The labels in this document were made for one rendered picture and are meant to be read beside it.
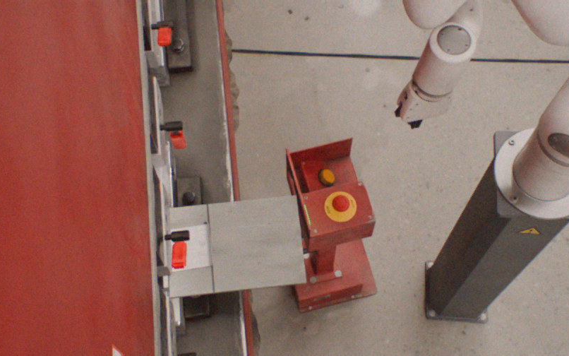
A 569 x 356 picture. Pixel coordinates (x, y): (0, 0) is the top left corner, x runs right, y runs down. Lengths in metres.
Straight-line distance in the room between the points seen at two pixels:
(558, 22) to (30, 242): 0.90
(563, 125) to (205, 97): 0.86
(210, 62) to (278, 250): 0.52
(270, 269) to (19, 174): 1.08
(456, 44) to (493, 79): 1.44
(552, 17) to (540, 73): 1.74
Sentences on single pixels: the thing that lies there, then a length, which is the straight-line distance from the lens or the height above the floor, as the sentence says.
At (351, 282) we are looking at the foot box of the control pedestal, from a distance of 2.61.
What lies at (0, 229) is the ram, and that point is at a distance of 0.62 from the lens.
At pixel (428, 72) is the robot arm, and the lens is 1.65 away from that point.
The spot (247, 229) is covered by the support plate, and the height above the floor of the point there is 1.00.
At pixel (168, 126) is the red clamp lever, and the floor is 1.25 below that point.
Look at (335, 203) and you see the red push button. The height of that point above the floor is 0.81.
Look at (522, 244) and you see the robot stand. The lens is 2.00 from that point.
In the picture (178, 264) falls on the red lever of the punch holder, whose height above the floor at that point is 1.31.
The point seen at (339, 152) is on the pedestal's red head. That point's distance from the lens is 2.07.
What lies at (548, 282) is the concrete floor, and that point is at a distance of 2.84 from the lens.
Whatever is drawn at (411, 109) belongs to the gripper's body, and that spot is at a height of 1.06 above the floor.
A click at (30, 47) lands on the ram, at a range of 0.75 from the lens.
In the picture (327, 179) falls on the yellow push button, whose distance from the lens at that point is 2.05.
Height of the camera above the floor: 2.65
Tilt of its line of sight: 69 degrees down
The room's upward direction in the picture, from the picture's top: 2 degrees counter-clockwise
